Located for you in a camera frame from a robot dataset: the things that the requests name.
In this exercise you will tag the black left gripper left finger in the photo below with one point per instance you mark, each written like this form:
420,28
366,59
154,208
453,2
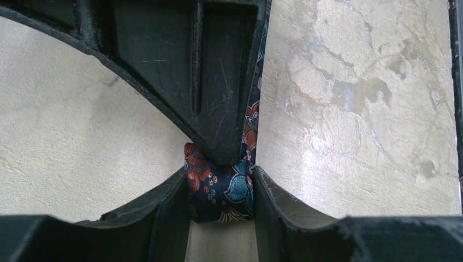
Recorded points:
153,227

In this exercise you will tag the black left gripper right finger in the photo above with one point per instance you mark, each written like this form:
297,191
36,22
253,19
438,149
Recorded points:
287,229

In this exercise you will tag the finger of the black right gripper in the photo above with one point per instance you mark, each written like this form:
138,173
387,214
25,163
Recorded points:
193,60

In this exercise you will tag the navy floral tie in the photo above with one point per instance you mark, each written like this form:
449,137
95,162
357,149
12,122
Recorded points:
225,193

